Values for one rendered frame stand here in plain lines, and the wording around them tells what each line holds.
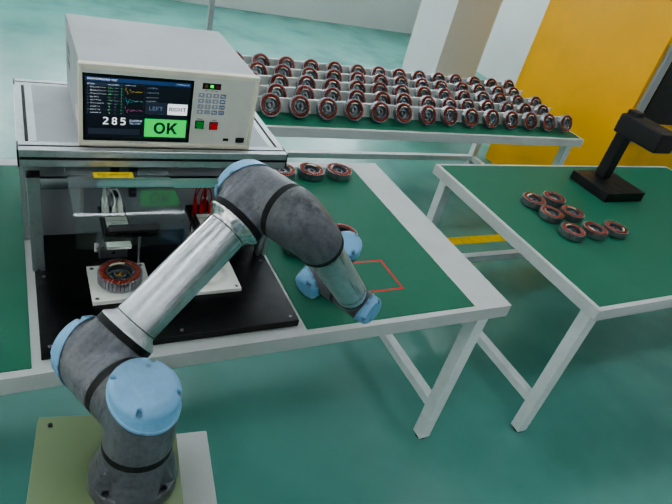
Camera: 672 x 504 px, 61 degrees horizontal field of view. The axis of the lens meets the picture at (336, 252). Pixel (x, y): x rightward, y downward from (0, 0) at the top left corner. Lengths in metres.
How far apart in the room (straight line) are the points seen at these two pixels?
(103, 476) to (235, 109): 0.95
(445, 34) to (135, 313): 4.45
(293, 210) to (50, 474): 0.62
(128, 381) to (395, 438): 1.62
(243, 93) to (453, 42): 3.82
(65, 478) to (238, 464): 1.14
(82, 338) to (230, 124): 0.76
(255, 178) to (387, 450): 1.54
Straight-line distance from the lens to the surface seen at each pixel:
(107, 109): 1.52
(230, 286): 1.65
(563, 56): 4.93
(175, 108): 1.54
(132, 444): 1.00
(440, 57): 5.23
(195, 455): 1.30
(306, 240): 1.04
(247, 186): 1.08
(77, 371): 1.05
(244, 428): 2.31
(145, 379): 0.99
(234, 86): 1.56
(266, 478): 2.20
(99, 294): 1.59
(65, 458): 1.18
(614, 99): 4.59
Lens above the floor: 1.81
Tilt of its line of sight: 33 degrees down
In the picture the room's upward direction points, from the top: 16 degrees clockwise
